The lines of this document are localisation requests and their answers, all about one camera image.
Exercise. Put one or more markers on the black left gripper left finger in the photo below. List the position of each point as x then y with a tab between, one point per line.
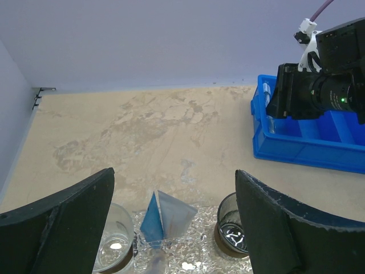
60	233

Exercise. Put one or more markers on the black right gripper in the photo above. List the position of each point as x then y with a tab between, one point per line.
339	86

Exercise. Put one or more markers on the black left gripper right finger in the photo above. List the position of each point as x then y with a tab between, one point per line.
284	235

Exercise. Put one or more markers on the blue toothbrush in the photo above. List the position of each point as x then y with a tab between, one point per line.
269	108

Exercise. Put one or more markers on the glass cup with brown band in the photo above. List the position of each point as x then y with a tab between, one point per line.
115	250

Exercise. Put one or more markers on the white toothpaste tube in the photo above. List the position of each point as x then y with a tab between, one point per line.
176	215

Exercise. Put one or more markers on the light blue toothpaste tube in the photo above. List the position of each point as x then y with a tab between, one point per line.
151	226

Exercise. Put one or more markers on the clear textured glass tray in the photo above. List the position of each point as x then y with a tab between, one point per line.
195	252

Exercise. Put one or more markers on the blue plastic divided bin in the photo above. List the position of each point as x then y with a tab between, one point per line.
334	141

